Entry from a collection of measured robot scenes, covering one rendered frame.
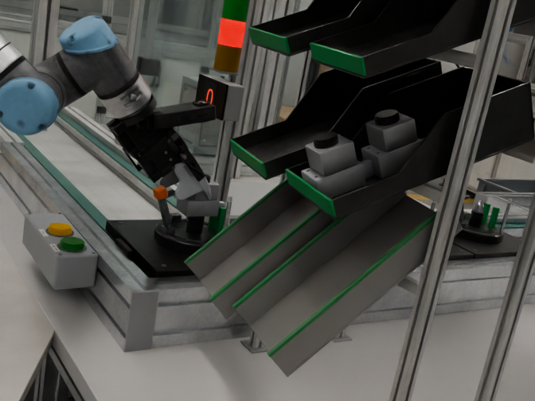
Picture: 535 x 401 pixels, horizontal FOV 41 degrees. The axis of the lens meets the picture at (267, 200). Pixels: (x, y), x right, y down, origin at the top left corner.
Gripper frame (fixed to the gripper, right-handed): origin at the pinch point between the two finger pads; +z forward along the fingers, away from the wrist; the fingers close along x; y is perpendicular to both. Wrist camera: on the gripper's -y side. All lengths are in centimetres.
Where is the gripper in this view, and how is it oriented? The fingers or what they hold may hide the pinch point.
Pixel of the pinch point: (202, 187)
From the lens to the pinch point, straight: 127.6
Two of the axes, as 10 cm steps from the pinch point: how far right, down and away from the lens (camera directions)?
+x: 5.2, 3.2, -7.9
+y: -7.4, 6.3, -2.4
